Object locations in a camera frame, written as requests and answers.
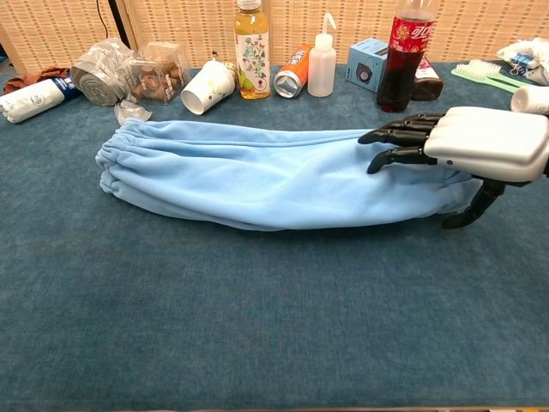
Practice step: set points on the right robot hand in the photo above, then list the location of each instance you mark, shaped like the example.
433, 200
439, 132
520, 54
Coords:
489, 137

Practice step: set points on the light blue fleece pants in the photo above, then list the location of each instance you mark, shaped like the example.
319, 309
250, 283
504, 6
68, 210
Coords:
257, 180

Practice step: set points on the white roll right edge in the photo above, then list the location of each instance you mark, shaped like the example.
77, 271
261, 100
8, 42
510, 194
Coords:
529, 98

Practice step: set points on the dark pouch with purple label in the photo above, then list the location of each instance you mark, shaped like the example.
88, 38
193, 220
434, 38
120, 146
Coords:
429, 83

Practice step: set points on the blue binder clip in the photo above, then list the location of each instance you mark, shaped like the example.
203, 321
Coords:
520, 60

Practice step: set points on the white printed plastic bag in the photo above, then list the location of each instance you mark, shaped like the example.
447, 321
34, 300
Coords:
536, 49

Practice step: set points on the cola bottle with red label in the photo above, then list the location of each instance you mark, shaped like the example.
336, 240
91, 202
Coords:
399, 73

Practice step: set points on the light blue cardboard box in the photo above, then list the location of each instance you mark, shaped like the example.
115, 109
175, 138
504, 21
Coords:
364, 64

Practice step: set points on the bamboo folding screen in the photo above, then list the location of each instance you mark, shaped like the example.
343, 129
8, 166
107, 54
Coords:
364, 21

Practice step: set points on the white squeeze wash bottle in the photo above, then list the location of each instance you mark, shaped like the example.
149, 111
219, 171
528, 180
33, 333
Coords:
321, 68

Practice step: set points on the orange soda can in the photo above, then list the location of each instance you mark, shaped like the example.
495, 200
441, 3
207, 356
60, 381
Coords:
291, 73

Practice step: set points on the yellow tea bottle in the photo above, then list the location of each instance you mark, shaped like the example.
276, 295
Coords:
253, 56

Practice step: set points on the blue carpet table cover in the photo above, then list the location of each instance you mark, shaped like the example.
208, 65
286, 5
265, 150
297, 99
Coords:
274, 322

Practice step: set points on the white paper cup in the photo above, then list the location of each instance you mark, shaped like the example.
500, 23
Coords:
208, 86

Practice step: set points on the clear bag of snacks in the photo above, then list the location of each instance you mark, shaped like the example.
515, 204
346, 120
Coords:
158, 81

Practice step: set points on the crumpled clear plastic piece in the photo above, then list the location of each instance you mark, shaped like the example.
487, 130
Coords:
130, 112

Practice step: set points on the grey roll in plastic bag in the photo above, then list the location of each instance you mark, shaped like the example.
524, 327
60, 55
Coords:
92, 81

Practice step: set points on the white tube with blue cap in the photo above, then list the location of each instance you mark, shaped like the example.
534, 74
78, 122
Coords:
30, 101

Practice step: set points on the brown crumpled cloth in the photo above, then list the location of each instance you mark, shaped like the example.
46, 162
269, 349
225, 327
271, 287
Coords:
30, 79

